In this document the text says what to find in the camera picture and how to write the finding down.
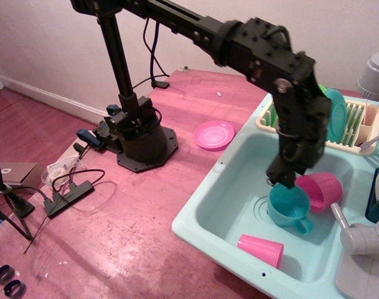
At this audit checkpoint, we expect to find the clear plastic container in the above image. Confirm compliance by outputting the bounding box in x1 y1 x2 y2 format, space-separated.
41 156 86 189

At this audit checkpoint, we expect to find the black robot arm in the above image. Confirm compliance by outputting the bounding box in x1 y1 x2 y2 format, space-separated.
72 1 331 188

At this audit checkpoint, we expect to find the cream dish rack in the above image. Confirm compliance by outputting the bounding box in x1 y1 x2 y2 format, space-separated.
256 95 379 156

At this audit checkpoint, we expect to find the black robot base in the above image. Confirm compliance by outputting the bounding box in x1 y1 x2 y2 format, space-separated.
93 94 179 173

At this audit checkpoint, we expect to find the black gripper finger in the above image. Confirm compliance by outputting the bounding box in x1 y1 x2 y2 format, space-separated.
266 155 296 189

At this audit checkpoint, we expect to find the black usb hub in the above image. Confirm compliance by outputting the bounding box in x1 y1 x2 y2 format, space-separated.
44 181 95 219

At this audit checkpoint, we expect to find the pink cup with handle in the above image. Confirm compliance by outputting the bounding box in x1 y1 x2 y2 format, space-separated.
295 172 343 214

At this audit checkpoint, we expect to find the light teal toy sink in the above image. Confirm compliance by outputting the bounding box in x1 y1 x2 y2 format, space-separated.
171 85 379 299

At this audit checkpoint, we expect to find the blue black clamp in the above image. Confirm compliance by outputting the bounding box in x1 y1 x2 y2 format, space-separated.
76 129 103 150

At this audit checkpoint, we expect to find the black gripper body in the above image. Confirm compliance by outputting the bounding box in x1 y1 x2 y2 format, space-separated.
271 90 331 174

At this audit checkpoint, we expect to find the pink plastic tumbler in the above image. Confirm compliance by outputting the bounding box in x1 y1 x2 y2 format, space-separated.
237 234 284 268

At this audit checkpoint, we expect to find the black cable with foot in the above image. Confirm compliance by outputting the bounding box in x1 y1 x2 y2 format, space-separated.
141 17 171 89

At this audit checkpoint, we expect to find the grey toy faucet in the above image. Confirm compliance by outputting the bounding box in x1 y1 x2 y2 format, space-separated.
330 203 379 260

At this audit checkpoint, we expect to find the green cutting board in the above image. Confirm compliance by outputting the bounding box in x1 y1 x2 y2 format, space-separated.
318 84 327 93

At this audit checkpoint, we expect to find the black cable bundle left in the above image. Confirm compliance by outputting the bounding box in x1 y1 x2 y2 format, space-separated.
0 152 36 242

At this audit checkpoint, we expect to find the pink plastic saucer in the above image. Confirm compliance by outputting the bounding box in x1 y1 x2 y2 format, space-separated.
194 120 235 151

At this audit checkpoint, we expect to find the teal plastic plate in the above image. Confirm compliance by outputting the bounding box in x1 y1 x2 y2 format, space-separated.
325 88 347 144

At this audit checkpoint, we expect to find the brown cardboard box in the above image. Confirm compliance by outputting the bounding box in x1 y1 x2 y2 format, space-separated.
0 162 44 187

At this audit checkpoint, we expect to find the teal plastic cup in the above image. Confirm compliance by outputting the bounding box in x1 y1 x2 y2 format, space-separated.
267 184 314 235

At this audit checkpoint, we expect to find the black blue ring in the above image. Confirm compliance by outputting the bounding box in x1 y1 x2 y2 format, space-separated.
3 279 24 298
0 265 15 283

